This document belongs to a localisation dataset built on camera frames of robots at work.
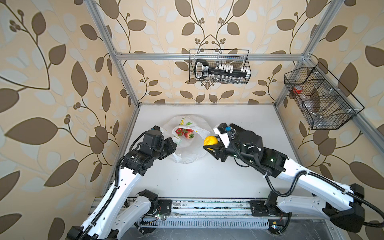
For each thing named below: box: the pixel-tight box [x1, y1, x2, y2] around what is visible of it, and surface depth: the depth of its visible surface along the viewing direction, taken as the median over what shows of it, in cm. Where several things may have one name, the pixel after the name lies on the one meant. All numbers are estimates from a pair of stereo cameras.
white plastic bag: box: [163, 115, 213, 164], surface depth 89 cm
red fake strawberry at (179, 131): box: [175, 127, 184, 136], surface depth 104 cm
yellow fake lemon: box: [203, 136, 219, 146], surface depth 61 cm
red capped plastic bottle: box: [292, 85, 303, 94], surface depth 89 cm
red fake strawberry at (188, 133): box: [183, 128, 195, 140], surface depth 101 cm
